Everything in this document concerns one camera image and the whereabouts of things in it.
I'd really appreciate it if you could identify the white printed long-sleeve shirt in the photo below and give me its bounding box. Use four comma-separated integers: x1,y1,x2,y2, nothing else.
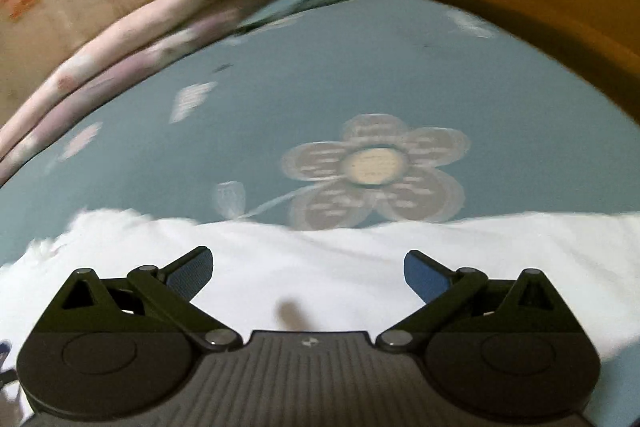
1,209,639,426

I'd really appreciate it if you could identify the pink floral folded quilt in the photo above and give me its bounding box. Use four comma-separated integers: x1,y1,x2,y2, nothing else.
1,0,204,156

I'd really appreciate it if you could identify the purple floral folded quilt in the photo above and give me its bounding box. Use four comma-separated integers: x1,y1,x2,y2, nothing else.
1,0,267,183

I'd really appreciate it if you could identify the teal floral bed sheet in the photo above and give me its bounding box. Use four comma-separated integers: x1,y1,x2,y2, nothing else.
1,0,639,426

